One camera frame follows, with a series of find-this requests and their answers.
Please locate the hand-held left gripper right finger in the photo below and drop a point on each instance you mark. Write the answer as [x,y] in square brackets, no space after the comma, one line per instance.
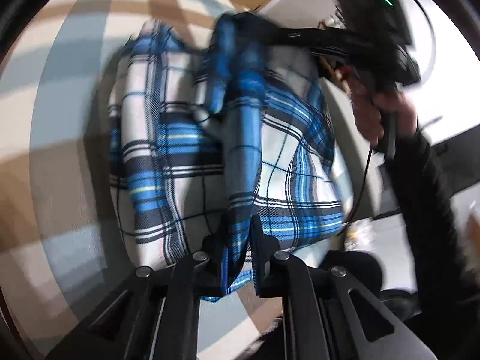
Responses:
[255,262]

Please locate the person's right hand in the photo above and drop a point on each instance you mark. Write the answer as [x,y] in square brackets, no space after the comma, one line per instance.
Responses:
[405,108]

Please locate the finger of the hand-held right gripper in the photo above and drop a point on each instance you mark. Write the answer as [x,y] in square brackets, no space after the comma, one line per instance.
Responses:
[292,33]

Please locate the blue plaid shirt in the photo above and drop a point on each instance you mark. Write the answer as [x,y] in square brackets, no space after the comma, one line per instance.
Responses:
[285,157]

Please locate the person's right forearm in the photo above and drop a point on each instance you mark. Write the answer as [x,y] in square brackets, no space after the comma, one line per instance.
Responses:
[442,213]

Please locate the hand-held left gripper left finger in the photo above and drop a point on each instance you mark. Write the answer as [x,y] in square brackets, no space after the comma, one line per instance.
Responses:
[210,270]

